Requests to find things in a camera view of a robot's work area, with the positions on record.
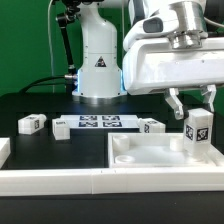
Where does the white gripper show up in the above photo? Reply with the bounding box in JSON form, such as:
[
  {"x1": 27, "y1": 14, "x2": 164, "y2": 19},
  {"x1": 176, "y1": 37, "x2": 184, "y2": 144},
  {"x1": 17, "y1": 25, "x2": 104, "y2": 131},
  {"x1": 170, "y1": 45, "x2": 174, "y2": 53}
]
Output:
[{"x1": 123, "y1": 16, "x2": 224, "y2": 120}]

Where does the white square tabletop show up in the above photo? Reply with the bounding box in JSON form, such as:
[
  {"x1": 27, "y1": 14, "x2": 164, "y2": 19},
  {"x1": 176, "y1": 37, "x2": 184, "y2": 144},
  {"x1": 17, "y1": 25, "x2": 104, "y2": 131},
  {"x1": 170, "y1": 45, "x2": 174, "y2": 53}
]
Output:
[{"x1": 108, "y1": 133, "x2": 218, "y2": 168}]

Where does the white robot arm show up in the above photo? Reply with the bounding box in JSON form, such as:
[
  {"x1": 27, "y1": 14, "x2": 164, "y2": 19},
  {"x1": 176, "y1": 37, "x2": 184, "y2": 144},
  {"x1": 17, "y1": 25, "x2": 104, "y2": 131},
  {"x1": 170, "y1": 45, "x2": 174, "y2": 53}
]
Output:
[{"x1": 55, "y1": 0, "x2": 224, "y2": 119}]

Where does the white right fence wall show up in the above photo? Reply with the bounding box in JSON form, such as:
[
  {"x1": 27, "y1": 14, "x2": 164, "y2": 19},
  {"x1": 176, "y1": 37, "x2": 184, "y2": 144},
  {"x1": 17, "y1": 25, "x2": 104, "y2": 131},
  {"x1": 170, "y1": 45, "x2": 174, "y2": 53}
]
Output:
[{"x1": 208, "y1": 145, "x2": 224, "y2": 167}]

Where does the white fence wall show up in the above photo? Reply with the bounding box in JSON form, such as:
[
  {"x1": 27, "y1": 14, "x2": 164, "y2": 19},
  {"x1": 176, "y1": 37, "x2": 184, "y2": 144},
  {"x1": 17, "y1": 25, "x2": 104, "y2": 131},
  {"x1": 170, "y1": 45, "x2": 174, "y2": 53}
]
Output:
[
  {"x1": 208, "y1": 145, "x2": 224, "y2": 167},
  {"x1": 0, "y1": 167, "x2": 224, "y2": 196},
  {"x1": 0, "y1": 138, "x2": 11, "y2": 168}
]

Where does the white marker base plate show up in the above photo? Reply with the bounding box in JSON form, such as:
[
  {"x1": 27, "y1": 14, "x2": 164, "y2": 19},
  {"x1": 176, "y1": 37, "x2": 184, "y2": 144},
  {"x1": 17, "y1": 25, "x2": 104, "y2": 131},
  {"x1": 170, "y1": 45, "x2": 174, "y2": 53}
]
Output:
[{"x1": 61, "y1": 115, "x2": 138, "y2": 129}]

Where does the black cable bundle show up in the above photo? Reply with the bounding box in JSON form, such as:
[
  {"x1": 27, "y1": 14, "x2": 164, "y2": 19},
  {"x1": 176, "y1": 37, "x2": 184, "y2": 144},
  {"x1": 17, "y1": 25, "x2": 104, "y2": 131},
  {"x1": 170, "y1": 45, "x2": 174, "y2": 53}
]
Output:
[{"x1": 19, "y1": 75, "x2": 78, "y2": 94}]

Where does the white thin cable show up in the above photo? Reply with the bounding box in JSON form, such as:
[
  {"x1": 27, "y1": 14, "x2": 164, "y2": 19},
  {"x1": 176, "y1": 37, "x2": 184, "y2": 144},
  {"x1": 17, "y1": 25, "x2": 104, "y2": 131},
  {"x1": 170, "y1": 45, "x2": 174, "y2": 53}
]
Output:
[{"x1": 47, "y1": 0, "x2": 56, "y2": 94}]

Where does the white left fence wall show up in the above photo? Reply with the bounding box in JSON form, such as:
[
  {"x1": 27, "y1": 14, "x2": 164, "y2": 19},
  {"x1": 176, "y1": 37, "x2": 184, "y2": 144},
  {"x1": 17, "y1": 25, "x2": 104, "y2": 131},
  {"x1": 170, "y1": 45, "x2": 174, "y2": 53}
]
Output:
[{"x1": 0, "y1": 138, "x2": 11, "y2": 168}]

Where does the white front fence wall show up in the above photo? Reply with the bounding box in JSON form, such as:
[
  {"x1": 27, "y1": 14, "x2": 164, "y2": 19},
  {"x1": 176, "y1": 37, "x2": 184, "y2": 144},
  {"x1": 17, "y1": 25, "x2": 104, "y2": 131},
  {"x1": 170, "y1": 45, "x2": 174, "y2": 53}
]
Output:
[{"x1": 0, "y1": 167, "x2": 224, "y2": 196}]

